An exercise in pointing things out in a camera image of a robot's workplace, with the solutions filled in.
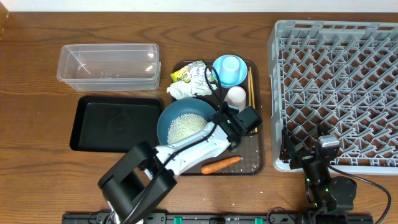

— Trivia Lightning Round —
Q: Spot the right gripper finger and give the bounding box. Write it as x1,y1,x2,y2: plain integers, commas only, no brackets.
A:
279,129,296,161
317,124,328,137

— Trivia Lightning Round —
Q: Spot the pink cup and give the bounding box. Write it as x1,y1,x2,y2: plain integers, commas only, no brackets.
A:
224,86,246,111

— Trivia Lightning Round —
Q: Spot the pile of white rice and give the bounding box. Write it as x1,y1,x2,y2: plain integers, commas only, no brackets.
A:
167,113,207,144

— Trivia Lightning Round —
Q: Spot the dark blue bowl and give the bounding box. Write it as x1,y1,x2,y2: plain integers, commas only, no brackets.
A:
157,98,216,145

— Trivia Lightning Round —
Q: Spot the light blue cup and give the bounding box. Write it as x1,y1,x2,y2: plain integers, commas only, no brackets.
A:
219,55,240,85

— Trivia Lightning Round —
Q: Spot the orange carrot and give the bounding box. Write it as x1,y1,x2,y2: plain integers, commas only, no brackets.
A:
201,156,242,175

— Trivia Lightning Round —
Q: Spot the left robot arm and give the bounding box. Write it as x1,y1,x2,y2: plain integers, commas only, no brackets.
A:
98,104,262,223

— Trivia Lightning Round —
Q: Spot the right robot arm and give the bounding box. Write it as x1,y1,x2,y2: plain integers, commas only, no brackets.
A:
279,126,357,223

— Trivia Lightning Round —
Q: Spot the grey dishwasher rack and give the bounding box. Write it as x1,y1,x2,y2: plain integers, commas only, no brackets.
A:
267,20,397,175

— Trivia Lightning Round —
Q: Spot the left wooden chopstick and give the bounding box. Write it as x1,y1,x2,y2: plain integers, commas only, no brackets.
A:
248,68,252,106

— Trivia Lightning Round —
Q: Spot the wooden chopstick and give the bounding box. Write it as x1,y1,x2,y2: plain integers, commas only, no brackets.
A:
248,68,252,106
249,67,259,134

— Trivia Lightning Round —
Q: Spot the brown serving tray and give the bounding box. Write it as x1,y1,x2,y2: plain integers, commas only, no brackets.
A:
172,59,265,176

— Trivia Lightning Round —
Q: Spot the light blue small bowl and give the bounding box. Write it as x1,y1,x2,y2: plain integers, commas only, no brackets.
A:
212,55,248,88

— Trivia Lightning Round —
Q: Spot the crumpled silver foil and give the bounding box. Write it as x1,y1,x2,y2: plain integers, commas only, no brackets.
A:
189,62,211,82

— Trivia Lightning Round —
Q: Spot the right wooden chopstick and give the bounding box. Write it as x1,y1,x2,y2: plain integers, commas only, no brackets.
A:
249,67,259,134

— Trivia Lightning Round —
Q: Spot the crumpled white tissue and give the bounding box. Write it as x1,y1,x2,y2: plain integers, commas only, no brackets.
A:
166,81,217,100

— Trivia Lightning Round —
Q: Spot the yellow green snack wrapper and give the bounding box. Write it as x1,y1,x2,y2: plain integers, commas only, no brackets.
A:
170,60,204,83

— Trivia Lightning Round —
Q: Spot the black rectangular tray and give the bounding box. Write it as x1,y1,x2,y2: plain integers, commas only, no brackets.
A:
70,95,162,153

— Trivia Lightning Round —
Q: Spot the clear plastic container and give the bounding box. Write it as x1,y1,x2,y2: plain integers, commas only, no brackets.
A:
57,44,161,91

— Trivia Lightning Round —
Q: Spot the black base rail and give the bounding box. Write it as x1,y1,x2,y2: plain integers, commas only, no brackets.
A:
62,210,373,224

